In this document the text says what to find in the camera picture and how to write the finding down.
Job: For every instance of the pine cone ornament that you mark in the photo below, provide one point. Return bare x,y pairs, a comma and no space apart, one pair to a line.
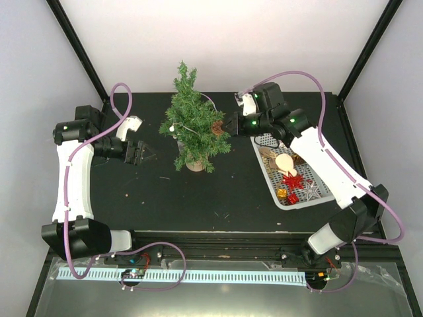
216,128

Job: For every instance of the gold gift box ornament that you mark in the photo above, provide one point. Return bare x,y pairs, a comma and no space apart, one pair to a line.
281,193

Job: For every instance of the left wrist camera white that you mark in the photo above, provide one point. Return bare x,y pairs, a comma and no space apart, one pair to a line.
131,123

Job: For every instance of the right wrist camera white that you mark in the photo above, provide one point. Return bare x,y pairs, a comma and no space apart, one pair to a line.
246,102

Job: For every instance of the red foil star ornament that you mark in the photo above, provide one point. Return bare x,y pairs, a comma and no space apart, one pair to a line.
293,182

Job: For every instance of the white plastic basket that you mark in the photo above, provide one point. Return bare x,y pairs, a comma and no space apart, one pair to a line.
266,149

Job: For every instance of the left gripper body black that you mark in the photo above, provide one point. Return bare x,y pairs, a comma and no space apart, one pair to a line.
129,158

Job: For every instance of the small green christmas tree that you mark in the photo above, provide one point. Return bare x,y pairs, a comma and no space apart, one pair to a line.
188,121

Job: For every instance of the red gift box ornament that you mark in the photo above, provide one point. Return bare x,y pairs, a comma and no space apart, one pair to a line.
292,199

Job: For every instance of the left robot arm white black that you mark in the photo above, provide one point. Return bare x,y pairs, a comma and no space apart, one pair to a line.
73,223

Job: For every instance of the light blue slotted cable duct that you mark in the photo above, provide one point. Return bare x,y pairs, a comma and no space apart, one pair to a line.
291,278

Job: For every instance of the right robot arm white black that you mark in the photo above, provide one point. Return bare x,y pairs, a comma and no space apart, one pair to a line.
264,110

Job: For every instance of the silver star ornament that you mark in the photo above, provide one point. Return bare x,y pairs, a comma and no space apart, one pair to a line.
311,191

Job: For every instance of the wooden snowman ornament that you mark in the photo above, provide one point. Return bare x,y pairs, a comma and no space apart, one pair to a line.
285,165

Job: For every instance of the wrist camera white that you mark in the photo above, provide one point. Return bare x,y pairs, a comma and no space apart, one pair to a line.
131,123
246,102

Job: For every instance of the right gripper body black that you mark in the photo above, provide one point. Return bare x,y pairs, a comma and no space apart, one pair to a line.
240,129

